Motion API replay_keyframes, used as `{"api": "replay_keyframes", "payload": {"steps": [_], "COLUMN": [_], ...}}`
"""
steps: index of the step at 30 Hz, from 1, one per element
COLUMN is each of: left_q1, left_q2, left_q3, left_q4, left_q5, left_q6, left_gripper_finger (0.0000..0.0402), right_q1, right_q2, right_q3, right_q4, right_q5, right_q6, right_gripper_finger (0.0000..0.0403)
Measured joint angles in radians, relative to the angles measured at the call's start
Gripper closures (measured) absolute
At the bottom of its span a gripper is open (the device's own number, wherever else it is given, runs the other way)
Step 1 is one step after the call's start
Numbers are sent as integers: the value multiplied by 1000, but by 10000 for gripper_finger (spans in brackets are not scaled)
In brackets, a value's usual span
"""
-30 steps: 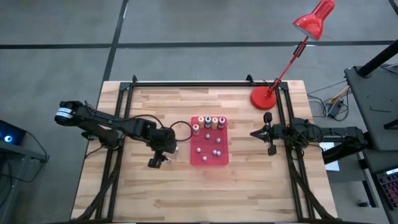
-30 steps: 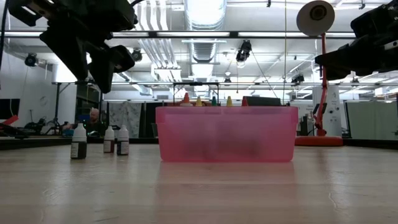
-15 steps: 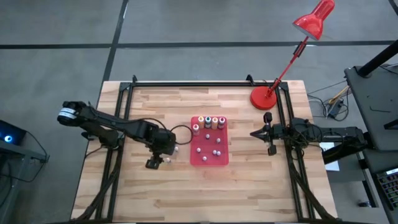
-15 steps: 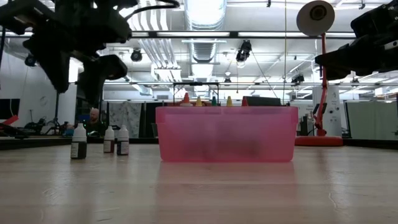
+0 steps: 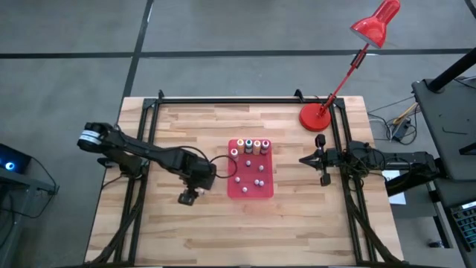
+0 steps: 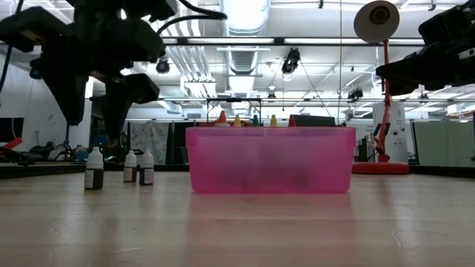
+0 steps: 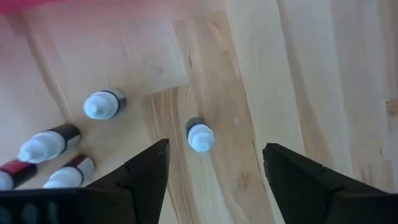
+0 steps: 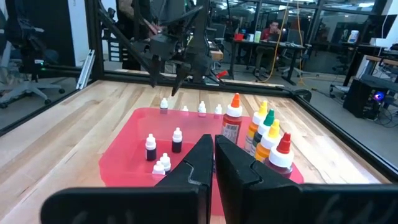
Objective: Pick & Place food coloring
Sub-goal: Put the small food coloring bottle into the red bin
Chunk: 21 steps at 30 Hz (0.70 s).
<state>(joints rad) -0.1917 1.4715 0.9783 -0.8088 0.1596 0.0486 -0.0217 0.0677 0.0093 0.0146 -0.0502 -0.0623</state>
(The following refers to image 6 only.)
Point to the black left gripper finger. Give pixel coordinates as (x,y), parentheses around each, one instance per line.
(116,111)
(72,96)

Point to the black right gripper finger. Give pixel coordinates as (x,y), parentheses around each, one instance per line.
(407,61)
(411,75)

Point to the large green-tipped coloring bottle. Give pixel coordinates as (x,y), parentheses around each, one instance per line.
(255,121)

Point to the pink translucent plastic bin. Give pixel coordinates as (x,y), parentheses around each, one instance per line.
(271,163)

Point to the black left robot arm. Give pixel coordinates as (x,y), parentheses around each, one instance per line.
(107,7)

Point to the black hanging spotlight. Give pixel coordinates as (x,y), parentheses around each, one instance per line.
(163,66)
(291,61)
(355,93)

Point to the small maroon dropper bottle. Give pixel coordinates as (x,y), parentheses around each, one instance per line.
(130,172)

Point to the small dark dropper bottle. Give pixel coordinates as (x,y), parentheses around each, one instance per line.
(94,174)

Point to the black computer monitor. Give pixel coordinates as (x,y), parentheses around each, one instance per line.
(11,130)
(315,120)

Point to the small purple dropper bottle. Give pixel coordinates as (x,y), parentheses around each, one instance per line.
(147,174)

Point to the pale green partition panel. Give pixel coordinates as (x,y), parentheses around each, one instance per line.
(441,141)

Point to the red desk lamp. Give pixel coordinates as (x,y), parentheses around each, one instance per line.
(382,168)

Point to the silver ventilation duct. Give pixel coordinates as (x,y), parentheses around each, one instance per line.
(245,37)

